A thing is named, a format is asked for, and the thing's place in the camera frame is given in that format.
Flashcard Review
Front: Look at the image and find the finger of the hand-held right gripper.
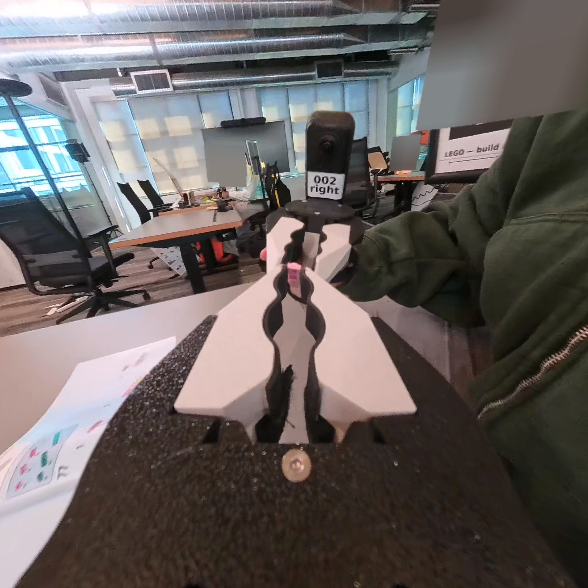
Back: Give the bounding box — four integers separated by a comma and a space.
265, 216, 305, 277
307, 223, 355, 283

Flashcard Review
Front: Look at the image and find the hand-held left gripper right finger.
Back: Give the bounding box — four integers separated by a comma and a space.
298, 267, 418, 444

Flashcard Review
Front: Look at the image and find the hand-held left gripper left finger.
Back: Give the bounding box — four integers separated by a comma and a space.
174, 264, 296, 444

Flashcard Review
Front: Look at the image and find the person's right forearm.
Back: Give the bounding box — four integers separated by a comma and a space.
342, 181, 520, 328

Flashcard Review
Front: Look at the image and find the lego instruction booklet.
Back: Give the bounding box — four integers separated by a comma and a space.
0, 337, 178, 507

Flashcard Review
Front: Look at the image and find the large display on stand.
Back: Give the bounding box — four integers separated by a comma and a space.
201, 120, 291, 185

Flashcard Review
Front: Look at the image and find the black and yellow backpack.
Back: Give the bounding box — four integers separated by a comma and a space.
264, 162, 292, 209

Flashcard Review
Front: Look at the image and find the wooden top office desk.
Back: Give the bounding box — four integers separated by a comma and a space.
108, 206, 245, 295
374, 170, 428, 214

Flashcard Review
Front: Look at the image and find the patterned white sheet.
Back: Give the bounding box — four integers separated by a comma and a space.
157, 246, 196, 277

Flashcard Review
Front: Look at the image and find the black monitor with white slide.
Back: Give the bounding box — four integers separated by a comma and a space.
425, 118, 516, 185

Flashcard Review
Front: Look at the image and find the white ceiling air vent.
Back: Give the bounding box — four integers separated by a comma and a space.
130, 70, 174, 94

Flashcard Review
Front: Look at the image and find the green zip jacket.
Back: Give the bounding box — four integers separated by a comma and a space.
466, 109, 588, 577

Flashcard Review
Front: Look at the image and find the black mesh office chair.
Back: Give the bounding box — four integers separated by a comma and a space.
0, 186, 151, 325

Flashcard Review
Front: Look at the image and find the silver ceiling duct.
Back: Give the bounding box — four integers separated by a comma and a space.
0, 31, 430, 67

